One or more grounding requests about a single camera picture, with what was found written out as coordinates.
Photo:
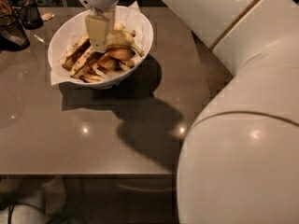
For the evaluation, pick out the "white oval bowl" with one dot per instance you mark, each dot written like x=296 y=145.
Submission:
x=71 y=28

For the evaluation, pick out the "drawer handle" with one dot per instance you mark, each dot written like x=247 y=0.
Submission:
x=145 y=190

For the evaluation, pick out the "small wrapper on table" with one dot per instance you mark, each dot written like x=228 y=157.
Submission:
x=47 y=16

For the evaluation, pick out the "white paper bowl liner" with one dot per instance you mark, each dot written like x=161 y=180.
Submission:
x=137 y=19

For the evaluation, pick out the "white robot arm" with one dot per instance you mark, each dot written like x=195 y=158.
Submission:
x=239 y=160

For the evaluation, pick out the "small banana pieces bottom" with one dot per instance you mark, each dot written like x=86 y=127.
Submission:
x=105 y=68

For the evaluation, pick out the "small yellow banana middle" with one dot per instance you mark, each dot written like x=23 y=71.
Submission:
x=121 y=54

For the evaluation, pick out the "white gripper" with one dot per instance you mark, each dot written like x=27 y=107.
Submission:
x=98 y=26

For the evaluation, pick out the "dark glass cup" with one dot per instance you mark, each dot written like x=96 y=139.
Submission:
x=28 y=13

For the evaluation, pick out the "black appliance at left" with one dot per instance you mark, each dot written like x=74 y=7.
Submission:
x=12 y=35

